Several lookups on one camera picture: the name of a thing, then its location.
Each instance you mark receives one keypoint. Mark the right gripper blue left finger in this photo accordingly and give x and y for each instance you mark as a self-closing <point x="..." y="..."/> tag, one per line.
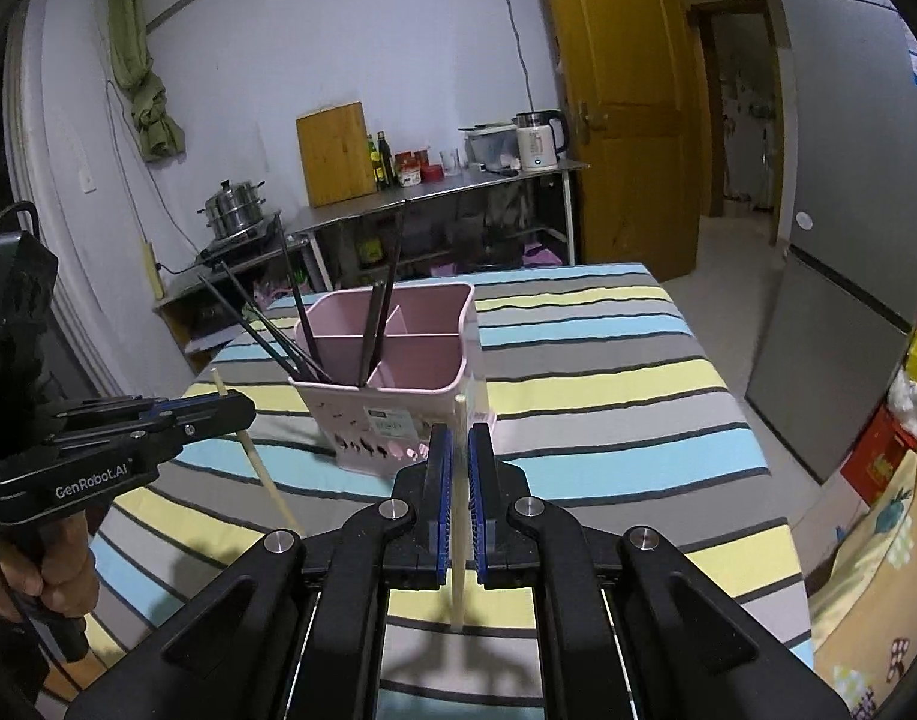
<point x="435" y="504"/>

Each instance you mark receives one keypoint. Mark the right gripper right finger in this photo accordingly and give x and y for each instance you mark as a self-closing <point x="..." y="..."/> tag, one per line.
<point x="487" y="515"/>

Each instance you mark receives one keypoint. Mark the wooden chopstick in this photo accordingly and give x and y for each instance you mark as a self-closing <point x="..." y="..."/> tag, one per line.
<point x="461" y="538"/>
<point x="256" y="457"/>

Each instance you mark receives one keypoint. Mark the black chopstick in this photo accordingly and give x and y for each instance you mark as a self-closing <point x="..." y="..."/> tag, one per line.
<point x="257" y="312"/>
<point x="308" y="333"/>
<point x="375" y="330"/>
<point x="268" y="338"/>
<point x="369" y="336"/>
<point x="391" y="277"/>

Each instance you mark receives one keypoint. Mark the steel kitchen counter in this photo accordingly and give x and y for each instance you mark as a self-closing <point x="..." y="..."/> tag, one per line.
<point x="476" y="220"/>

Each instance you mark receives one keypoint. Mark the person left hand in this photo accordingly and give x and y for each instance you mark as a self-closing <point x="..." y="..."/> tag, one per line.
<point x="64" y="579"/>

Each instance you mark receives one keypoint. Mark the pink plastic utensil basket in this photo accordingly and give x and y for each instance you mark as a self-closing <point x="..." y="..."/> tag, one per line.
<point x="430" y="370"/>

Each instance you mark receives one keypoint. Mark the striped tablecloth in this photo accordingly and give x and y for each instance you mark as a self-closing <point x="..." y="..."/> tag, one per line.
<point x="601" y="394"/>

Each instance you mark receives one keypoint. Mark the steel steamer pot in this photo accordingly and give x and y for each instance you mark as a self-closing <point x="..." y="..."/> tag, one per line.
<point x="235" y="207"/>

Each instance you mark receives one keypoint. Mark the red jar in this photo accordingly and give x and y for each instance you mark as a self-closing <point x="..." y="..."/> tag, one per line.
<point x="415" y="167"/>

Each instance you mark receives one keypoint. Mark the dark oil bottles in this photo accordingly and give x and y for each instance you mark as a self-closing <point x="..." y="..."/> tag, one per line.
<point x="379" y="168"/>

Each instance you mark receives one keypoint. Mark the green hanging cloth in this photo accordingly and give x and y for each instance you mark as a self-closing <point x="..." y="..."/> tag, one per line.
<point x="159" y="136"/>

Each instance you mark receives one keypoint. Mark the wooden cutting board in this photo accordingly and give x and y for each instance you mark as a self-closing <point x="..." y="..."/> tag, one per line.
<point x="334" y="153"/>

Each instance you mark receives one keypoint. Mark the white electric kettle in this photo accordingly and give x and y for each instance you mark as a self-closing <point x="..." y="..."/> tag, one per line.
<point x="543" y="138"/>

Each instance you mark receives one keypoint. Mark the grey refrigerator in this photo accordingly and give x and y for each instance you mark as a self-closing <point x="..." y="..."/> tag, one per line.
<point x="847" y="298"/>

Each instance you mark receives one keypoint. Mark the yellow wooden door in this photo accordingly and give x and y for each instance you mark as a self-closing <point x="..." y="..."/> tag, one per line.
<point x="631" y="92"/>

